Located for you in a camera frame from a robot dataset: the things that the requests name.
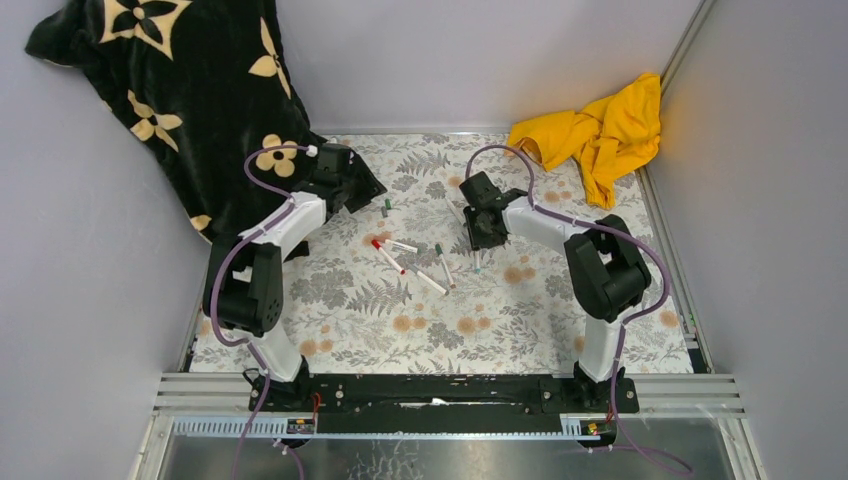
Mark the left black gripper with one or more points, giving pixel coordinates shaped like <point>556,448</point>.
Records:
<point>367,185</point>

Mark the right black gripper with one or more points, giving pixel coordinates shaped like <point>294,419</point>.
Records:
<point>478,242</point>

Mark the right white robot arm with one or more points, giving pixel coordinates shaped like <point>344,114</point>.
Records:
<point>608,274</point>

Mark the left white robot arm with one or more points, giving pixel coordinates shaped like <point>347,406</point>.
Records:
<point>244,290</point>

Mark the dark green capped marker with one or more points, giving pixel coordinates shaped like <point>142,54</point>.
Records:
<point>445,266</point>

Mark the red capped white marker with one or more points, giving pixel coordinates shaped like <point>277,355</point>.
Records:
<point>388,257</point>

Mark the grey capped white marker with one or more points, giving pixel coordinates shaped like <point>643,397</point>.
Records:
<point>430,282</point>

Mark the floral patterned table mat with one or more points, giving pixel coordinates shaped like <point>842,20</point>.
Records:
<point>348,311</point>

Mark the yellow cloth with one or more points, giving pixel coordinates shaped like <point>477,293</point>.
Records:
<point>609,138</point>

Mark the black floral plush blanket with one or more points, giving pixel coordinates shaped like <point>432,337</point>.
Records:
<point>202,84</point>

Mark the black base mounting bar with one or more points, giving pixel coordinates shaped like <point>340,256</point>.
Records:
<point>485,396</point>

